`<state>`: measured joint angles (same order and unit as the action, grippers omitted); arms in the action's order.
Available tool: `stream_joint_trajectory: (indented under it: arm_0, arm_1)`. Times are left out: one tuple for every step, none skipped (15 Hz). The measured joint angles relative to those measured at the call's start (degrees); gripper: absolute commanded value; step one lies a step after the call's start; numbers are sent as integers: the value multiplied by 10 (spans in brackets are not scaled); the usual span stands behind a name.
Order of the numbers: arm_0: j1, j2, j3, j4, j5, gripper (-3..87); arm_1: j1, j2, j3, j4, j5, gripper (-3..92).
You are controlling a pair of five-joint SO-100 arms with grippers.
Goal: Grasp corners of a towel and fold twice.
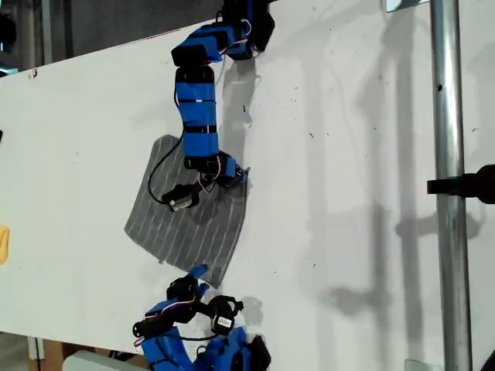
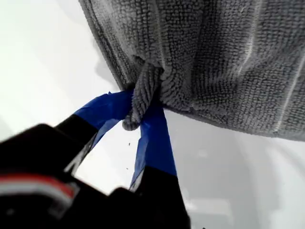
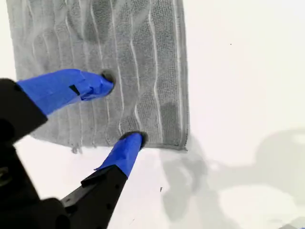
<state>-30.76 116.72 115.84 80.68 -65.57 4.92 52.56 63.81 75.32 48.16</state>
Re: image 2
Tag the grey striped towel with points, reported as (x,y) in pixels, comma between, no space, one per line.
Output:
(214,59)

